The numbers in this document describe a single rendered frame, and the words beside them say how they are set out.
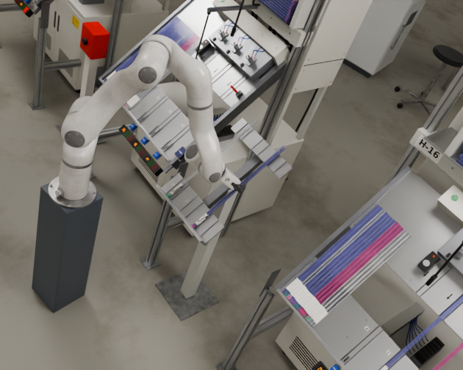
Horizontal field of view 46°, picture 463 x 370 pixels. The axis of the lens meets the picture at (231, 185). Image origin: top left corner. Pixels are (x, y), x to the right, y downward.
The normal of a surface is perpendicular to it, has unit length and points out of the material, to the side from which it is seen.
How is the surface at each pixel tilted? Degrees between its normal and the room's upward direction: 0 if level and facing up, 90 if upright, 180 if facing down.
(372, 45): 90
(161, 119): 43
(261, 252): 0
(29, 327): 0
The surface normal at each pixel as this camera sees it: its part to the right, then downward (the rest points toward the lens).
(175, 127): -0.30, -0.35
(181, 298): 0.29, -0.71
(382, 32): -0.57, 0.41
